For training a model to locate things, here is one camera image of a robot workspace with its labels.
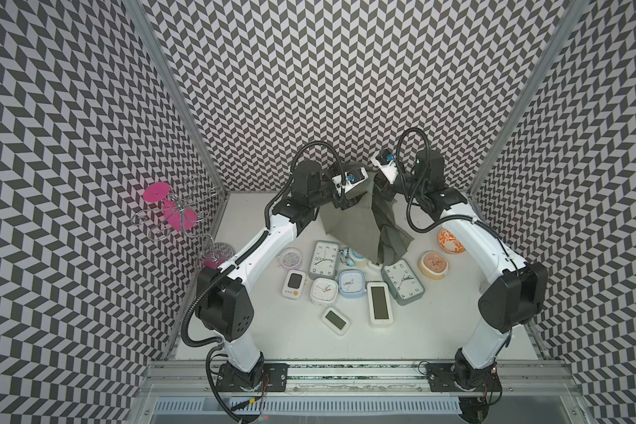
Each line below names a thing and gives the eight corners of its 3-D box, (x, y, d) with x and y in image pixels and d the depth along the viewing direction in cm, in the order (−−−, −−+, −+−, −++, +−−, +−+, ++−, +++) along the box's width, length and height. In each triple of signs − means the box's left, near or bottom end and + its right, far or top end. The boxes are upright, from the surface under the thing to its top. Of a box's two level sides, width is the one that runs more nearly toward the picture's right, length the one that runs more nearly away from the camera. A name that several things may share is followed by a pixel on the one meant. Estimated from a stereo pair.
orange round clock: (422, 279, 93) (424, 275, 90) (416, 256, 99) (419, 251, 96) (448, 279, 93) (451, 275, 90) (441, 256, 99) (444, 251, 96)
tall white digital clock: (370, 325, 83) (371, 321, 80) (366, 287, 92) (368, 282, 89) (391, 325, 83) (393, 321, 80) (386, 287, 92) (388, 282, 89)
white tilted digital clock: (319, 320, 84) (319, 318, 83) (329, 307, 87) (328, 304, 85) (342, 337, 81) (342, 335, 79) (351, 323, 84) (352, 321, 82)
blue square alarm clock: (339, 297, 89) (339, 293, 87) (338, 273, 95) (338, 268, 92) (365, 297, 89) (366, 293, 87) (363, 273, 95) (364, 268, 92)
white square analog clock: (310, 305, 87) (309, 302, 85) (311, 281, 92) (311, 277, 90) (338, 305, 87) (339, 302, 85) (338, 281, 92) (338, 277, 90)
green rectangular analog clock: (309, 278, 93) (308, 275, 91) (311, 244, 102) (310, 240, 100) (340, 278, 93) (340, 275, 91) (339, 244, 102) (339, 240, 100)
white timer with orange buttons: (281, 297, 89) (279, 293, 86) (288, 273, 95) (287, 268, 92) (300, 300, 88) (299, 296, 85) (306, 276, 94) (305, 272, 91)
